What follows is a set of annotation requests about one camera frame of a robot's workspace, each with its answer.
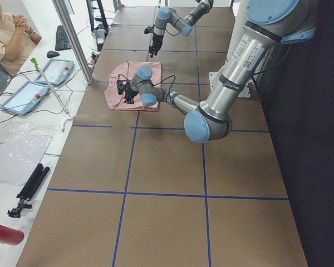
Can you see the black folded tripod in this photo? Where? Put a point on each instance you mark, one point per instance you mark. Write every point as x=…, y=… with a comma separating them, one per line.
x=29, y=190

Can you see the black computer mouse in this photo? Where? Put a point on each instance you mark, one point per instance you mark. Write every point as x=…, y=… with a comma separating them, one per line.
x=52, y=54

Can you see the near teach pendant tablet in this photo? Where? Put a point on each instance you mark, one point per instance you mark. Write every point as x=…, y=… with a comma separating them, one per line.
x=25, y=98

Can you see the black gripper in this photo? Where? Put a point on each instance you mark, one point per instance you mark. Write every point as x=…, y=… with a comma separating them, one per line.
x=156, y=39
x=128, y=93

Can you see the teach pendant tablet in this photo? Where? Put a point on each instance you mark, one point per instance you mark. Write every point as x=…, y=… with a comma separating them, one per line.
x=57, y=70
x=25, y=98

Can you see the seated person beige shirt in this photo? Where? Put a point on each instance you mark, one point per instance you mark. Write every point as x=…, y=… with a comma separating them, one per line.
x=17, y=41

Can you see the red cylinder bottle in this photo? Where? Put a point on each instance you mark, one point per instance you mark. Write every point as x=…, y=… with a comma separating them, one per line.
x=10, y=236

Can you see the far teach pendant tablet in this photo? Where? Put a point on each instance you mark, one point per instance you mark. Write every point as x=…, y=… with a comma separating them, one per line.
x=57, y=70

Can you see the aluminium frame post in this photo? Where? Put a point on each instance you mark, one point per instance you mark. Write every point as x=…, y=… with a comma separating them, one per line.
x=64, y=17

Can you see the black keyboard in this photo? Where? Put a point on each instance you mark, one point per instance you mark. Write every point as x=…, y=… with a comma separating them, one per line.
x=62, y=41

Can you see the clear plastic bag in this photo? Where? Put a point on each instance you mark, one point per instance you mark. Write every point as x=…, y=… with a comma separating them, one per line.
x=22, y=150

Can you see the pink Snoopy t-shirt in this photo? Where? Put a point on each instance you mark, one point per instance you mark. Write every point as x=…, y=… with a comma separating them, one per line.
x=137, y=74

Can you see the long metal grabber stick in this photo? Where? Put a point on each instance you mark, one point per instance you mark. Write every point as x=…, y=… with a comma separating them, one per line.
x=68, y=115

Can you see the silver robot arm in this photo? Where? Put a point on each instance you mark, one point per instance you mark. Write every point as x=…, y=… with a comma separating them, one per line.
x=168, y=15
x=268, y=23

